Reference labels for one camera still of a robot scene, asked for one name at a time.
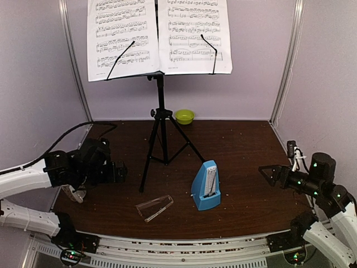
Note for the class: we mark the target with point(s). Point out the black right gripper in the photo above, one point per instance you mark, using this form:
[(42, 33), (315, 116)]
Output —
[(276, 170)]

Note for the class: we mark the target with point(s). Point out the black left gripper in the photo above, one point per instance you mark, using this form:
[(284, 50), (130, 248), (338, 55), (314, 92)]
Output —
[(120, 173)]

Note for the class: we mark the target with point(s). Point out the clear metronome front cover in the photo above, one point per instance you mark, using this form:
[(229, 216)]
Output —
[(152, 208)]

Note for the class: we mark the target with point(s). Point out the blue metronome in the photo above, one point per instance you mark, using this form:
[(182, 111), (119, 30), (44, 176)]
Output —
[(205, 189)]

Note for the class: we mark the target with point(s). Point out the sheet music page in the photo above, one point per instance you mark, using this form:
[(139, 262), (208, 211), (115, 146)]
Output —
[(122, 39), (194, 37)]

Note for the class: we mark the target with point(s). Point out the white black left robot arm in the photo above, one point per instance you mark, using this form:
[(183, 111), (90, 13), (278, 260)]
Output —
[(90, 164)]

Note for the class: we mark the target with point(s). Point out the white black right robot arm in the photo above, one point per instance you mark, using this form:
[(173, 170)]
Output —
[(337, 203)]

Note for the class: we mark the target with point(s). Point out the white patterned coffee mug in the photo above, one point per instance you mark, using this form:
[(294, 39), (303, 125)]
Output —
[(74, 195)]

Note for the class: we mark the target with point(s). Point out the green plastic bowl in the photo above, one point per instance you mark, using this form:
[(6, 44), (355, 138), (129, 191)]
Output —
[(184, 116)]

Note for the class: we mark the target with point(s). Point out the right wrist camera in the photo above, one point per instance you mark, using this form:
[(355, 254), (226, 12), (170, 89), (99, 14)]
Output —
[(296, 156)]

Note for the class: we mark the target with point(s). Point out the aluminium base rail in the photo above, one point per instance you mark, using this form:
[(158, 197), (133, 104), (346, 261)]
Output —
[(243, 251)]

